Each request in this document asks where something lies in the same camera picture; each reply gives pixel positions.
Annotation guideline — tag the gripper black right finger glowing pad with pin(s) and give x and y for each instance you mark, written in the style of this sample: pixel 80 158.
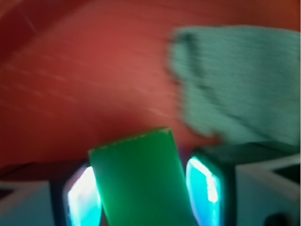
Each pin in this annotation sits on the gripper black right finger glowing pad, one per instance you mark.
pixel 252 184

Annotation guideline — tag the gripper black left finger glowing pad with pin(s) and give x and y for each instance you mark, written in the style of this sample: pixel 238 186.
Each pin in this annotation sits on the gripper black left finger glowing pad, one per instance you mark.
pixel 59 193

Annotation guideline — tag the green rectangular block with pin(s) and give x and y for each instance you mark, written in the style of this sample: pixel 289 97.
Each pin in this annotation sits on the green rectangular block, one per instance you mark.
pixel 141 181

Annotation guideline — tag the teal cloth rag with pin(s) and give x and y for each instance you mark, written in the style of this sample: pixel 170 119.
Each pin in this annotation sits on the teal cloth rag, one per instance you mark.
pixel 239 82

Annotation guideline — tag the red plastic tray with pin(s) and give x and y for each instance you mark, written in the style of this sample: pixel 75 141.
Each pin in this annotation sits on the red plastic tray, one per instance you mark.
pixel 78 73

